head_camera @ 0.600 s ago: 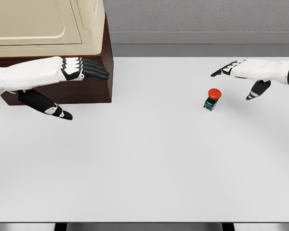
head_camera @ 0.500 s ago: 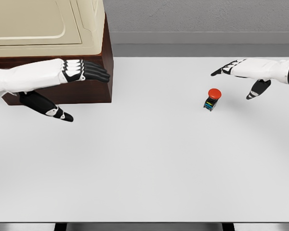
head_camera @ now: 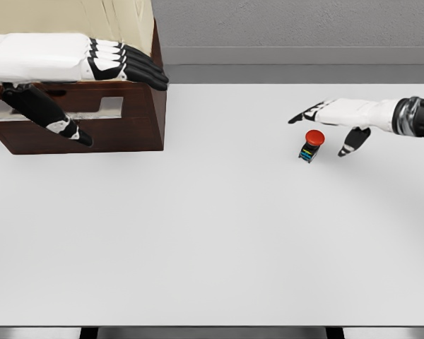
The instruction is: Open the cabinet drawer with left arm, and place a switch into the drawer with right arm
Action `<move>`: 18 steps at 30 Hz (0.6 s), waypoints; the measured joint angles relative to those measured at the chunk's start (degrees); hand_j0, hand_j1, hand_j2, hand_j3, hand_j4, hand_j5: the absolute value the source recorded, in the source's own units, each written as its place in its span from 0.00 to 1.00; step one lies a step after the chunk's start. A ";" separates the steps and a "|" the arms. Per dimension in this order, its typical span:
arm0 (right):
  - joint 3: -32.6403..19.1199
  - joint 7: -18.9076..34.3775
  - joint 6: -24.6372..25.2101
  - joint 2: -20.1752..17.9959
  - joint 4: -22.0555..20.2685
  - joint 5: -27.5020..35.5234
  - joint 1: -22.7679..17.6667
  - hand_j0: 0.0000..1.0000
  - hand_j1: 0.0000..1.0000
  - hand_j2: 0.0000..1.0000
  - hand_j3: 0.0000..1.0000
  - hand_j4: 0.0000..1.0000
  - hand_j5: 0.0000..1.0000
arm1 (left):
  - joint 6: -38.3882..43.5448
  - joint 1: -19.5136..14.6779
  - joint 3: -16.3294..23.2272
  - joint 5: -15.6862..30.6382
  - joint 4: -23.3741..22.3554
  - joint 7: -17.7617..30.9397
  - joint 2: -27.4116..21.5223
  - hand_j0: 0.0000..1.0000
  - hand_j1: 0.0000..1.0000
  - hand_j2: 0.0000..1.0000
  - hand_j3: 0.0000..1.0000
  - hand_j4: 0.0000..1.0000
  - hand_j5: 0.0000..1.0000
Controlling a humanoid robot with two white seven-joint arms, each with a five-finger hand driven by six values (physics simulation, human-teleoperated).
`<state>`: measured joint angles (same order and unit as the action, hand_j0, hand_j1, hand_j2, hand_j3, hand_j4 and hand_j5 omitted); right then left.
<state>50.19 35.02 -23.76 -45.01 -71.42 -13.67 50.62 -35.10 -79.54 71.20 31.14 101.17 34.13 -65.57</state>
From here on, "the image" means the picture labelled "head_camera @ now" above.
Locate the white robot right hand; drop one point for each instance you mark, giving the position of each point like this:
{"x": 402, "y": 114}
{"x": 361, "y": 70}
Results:
{"x": 346, "y": 112}

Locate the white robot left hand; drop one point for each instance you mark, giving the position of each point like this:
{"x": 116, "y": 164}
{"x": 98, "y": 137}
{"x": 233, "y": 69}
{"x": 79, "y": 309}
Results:
{"x": 39, "y": 58}

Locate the red button switch black base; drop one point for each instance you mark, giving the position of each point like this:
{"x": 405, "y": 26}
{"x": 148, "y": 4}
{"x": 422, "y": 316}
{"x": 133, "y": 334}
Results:
{"x": 313, "y": 140}

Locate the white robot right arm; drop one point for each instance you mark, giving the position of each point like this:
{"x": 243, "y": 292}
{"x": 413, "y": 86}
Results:
{"x": 410, "y": 116}

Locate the brown wooden cabinet cream top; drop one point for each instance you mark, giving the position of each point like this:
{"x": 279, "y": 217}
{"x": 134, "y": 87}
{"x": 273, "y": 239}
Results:
{"x": 138, "y": 21}

